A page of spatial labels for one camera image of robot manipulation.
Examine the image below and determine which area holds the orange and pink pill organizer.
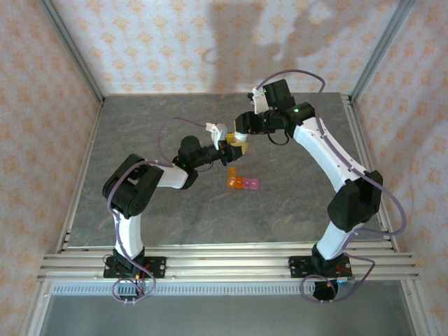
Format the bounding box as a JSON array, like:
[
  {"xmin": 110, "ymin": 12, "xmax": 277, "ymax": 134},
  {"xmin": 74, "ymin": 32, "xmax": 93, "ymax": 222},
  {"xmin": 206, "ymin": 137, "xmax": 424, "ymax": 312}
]
[{"xmin": 226, "ymin": 167, "xmax": 260, "ymax": 191}]

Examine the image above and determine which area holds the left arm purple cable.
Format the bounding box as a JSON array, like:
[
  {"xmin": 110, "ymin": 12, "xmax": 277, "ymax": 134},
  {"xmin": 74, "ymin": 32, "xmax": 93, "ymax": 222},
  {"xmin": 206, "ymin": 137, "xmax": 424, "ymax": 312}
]
[{"xmin": 106, "ymin": 117, "xmax": 209, "ymax": 281}]

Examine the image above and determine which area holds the grey slotted cable duct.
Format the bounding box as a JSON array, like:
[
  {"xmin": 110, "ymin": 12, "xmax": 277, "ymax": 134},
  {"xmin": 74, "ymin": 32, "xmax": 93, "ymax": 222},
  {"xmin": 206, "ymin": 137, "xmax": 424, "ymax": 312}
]
[{"xmin": 52, "ymin": 282, "xmax": 316, "ymax": 297}]

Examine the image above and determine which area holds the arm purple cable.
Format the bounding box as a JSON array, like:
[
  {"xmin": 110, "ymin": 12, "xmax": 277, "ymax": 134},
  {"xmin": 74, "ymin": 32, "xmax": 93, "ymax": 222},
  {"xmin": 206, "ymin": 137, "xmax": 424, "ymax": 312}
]
[
  {"xmin": 106, "ymin": 117, "xmax": 209, "ymax": 281},
  {"xmin": 257, "ymin": 69, "xmax": 407, "ymax": 255}
]

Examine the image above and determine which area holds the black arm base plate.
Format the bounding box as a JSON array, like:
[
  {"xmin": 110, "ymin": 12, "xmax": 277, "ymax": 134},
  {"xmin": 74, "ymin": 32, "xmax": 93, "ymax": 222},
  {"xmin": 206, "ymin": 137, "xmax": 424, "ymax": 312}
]
[
  {"xmin": 288, "ymin": 255, "xmax": 352, "ymax": 280},
  {"xmin": 103, "ymin": 256, "xmax": 167, "ymax": 280}
]

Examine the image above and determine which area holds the grey metal shelf panel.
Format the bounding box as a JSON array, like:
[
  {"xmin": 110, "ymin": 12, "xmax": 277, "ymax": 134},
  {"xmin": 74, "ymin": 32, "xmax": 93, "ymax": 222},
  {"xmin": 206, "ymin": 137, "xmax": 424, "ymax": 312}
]
[{"xmin": 38, "ymin": 293, "xmax": 417, "ymax": 336}]

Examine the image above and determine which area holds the purple cable loop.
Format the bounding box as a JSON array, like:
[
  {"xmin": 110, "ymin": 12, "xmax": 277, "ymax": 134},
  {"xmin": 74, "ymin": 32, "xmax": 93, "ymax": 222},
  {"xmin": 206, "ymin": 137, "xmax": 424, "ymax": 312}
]
[
  {"xmin": 301, "ymin": 257, "xmax": 375, "ymax": 304},
  {"xmin": 111, "ymin": 265, "xmax": 158, "ymax": 305}
]

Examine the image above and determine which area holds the aluminium frame post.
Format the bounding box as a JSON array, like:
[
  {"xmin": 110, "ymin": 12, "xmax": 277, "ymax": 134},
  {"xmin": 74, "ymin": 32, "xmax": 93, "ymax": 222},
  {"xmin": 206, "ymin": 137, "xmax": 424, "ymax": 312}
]
[
  {"xmin": 349, "ymin": 0, "xmax": 417, "ymax": 104},
  {"xmin": 37, "ymin": 0, "xmax": 106, "ymax": 106}
]

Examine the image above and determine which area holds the aluminium side rail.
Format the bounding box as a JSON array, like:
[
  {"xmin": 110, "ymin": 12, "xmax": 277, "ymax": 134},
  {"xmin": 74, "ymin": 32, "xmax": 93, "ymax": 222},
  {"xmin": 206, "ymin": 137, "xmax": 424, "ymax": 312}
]
[
  {"xmin": 57, "ymin": 101, "xmax": 104, "ymax": 251},
  {"xmin": 341, "ymin": 93, "xmax": 400, "ymax": 253}
]

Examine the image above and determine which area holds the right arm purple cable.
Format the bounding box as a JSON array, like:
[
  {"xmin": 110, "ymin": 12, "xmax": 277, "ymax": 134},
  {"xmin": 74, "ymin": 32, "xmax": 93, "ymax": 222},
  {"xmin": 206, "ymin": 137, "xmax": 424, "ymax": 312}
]
[{"xmin": 257, "ymin": 69, "xmax": 407, "ymax": 255}]

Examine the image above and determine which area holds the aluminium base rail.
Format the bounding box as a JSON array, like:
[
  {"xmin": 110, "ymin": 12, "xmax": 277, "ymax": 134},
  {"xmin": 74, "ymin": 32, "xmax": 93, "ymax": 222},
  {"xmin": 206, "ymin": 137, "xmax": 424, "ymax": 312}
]
[{"xmin": 37, "ymin": 243, "xmax": 421, "ymax": 283}]

